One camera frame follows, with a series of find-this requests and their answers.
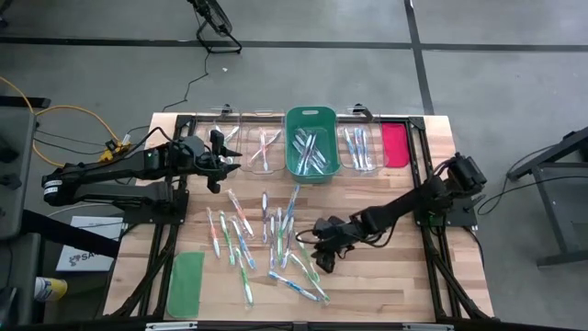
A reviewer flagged black diagonal bar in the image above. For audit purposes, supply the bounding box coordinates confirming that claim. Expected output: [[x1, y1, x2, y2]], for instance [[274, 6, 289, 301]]
[[20, 209, 121, 259]]

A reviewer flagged yellow extension cable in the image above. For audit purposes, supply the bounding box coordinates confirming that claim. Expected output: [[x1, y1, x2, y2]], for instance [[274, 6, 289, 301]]
[[0, 75, 121, 170]]

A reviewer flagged black metal desk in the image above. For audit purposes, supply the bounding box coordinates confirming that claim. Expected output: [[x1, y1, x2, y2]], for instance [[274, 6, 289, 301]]
[[504, 126, 588, 268]]

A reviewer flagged black desk cable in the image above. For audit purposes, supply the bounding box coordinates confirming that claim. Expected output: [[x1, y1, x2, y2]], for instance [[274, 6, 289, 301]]
[[476, 174, 588, 217]]

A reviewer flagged clear plastic bin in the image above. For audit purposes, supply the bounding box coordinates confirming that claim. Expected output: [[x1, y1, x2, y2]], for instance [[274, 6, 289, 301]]
[[186, 108, 243, 172], [336, 106, 390, 175], [238, 108, 287, 175]]

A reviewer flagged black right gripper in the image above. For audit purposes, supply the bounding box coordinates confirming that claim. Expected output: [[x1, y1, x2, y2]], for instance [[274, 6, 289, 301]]
[[314, 224, 368, 273]]

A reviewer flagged white paper sign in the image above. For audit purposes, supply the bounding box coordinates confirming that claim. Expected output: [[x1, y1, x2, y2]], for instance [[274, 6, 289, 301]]
[[54, 215, 125, 272]]

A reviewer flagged yellow power strip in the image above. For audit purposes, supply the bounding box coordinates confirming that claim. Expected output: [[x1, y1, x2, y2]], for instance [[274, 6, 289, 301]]
[[99, 137, 132, 163]]

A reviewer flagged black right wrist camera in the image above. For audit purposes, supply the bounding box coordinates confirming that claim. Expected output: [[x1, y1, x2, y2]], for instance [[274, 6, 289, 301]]
[[314, 219, 346, 240]]

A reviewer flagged black floor power cable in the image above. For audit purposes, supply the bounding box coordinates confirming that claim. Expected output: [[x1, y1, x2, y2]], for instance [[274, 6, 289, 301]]
[[160, 52, 210, 114]]

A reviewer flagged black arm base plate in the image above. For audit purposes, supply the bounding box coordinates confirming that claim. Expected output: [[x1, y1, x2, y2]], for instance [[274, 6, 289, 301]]
[[411, 190, 479, 228], [121, 201, 190, 226]]

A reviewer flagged black floor fan stand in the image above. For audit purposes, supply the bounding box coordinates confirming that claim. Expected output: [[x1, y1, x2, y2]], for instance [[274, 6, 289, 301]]
[[186, 0, 243, 55]]

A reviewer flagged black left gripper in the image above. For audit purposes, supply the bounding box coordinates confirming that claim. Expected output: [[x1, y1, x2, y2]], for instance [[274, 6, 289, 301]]
[[183, 131, 243, 194]]

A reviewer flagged grey equipment case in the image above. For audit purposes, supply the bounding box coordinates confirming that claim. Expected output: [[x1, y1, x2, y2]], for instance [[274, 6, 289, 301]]
[[0, 96, 51, 243]]

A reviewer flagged green lid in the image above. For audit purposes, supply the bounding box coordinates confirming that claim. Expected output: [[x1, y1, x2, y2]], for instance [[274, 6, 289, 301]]
[[165, 251, 207, 320]]

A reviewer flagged green plastic bin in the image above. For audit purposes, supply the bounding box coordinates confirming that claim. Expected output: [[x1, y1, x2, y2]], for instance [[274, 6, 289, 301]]
[[284, 105, 342, 185]]

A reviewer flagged yellow and blue canister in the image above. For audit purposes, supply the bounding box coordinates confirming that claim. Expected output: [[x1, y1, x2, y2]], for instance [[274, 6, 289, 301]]
[[34, 275, 69, 303]]

